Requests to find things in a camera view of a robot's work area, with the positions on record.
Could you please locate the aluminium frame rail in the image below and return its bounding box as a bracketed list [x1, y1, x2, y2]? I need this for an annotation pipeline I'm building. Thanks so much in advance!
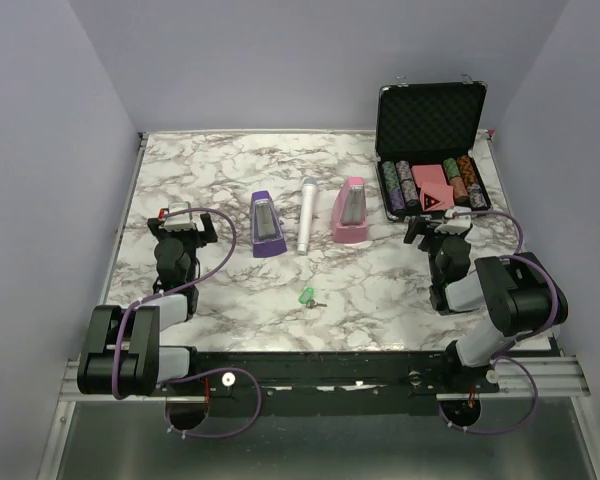
[58, 357, 590, 401]

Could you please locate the pink card deck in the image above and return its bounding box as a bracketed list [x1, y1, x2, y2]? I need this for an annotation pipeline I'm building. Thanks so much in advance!
[411, 164, 447, 188]

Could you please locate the purple metronome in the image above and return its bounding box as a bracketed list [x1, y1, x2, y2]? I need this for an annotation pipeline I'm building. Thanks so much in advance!
[250, 190, 287, 258]

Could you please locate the pink triangle card box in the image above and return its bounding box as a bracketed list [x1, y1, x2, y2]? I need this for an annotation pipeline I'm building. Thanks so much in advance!
[420, 182, 455, 212]

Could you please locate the white microphone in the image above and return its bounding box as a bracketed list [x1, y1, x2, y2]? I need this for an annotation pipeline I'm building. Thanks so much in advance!
[296, 177, 318, 255]

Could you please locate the black poker chip case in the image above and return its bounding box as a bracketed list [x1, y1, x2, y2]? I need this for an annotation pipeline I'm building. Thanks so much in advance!
[375, 75, 488, 223]

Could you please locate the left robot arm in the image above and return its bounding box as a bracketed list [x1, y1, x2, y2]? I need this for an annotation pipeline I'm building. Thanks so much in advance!
[77, 206, 218, 398]

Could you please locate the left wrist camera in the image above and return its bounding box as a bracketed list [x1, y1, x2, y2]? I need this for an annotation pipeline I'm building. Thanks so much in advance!
[159, 202, 195, 232]

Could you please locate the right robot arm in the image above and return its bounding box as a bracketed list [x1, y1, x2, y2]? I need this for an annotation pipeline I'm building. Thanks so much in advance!
[404, 209, 568, 392]

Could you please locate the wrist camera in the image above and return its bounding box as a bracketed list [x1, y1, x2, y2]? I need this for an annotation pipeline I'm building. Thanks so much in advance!
[434, 206, 472, 235]
[159, 202, 195, 232]

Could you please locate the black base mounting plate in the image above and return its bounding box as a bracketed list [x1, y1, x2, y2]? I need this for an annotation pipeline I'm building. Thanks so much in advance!
[155, 351, 499, 418]

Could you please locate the pink metronome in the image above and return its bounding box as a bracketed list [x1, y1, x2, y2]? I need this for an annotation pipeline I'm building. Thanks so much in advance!
[331, 177, 368, 244]

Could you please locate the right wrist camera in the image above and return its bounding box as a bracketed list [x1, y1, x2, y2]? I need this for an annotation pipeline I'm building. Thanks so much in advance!
[434, 206, 472, 235]

